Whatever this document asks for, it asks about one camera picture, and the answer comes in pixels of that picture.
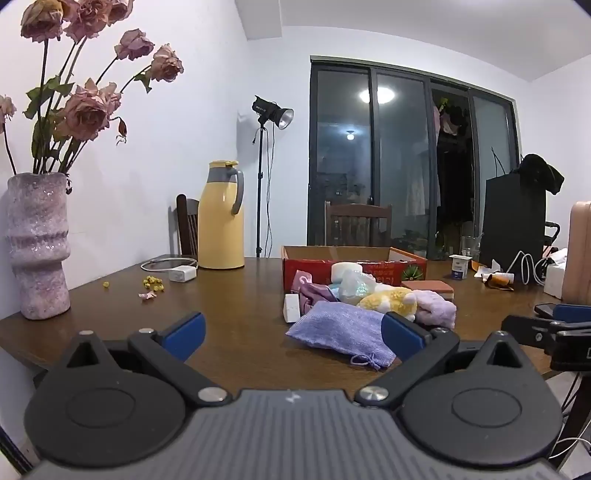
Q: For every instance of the red cardboard box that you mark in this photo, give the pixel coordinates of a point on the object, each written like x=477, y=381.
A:
x=388, y=270

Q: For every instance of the dark framed sliding glass door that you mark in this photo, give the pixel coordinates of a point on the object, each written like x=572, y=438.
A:
x=401, y=161

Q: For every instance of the white charger block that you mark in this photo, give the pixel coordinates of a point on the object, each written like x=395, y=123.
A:
x=182, y=275

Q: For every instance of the pink fuzzy cloth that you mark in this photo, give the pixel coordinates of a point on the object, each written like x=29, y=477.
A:
x=436, y=309

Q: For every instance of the yellow thermos jug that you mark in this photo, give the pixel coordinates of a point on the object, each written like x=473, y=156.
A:
x=220, y=221

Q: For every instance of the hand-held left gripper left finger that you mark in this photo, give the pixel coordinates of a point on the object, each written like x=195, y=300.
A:
x=187, y=331

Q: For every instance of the pink suitcase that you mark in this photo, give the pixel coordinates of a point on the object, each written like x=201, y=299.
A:
x=579, y=254

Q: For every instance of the yellow and white plush sheep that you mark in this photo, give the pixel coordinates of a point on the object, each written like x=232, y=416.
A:
x=388, y=302

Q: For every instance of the large black box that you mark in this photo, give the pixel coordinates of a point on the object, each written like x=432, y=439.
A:
x=512, y=221

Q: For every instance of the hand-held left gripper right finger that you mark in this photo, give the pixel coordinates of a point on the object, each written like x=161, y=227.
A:
x=400, y=336

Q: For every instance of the orange and white tube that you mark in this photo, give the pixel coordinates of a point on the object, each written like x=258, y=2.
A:
x=501, y=279

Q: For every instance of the teal translucent bag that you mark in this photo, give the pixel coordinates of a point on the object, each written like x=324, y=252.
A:
x=358, y=286

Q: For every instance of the red-brown scouring sponge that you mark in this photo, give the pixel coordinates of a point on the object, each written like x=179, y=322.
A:
x=427, y=287

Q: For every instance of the white round puff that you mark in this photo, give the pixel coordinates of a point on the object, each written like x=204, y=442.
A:
x=346, y=270

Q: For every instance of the black cloth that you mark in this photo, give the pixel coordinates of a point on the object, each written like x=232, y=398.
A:
x=540, y=173

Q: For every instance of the pink fallen petal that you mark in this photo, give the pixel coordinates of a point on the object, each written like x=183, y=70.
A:
x=147, y=295

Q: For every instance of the pink speckled ceramic vase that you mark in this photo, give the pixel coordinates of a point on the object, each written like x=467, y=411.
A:
x=39, y=249

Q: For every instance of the crumpled white tissue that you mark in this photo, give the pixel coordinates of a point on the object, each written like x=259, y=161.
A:
x=491, y=267

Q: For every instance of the white carton box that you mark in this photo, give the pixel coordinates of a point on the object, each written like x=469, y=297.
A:
x=554, y=277

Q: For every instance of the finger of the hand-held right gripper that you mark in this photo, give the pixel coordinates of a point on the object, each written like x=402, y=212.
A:
x=572, y=313
x=526, y=330

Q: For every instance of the clear drinking glass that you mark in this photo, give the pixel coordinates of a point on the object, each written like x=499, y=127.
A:
x=471, y=247

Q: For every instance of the dark wooden slatted chair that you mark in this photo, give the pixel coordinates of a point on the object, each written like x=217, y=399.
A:
x=358, y=226
x=187, y=226

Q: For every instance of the mauve satin cloth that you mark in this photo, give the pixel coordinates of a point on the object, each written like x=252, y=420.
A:
x=316, y=295

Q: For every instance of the black studio light on stand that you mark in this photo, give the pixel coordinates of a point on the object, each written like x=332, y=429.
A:
x=268, y=113

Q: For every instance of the yellow dried flower bits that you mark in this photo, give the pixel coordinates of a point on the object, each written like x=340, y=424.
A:
x=153, y=283

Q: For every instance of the black phone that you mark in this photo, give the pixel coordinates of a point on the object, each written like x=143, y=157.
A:
x=545, y=309

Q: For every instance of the dried pink roses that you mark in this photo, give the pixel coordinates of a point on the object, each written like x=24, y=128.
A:
x=85, y=110

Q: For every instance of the hanging clothes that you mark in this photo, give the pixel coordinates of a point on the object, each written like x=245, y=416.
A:
x=450, y=117

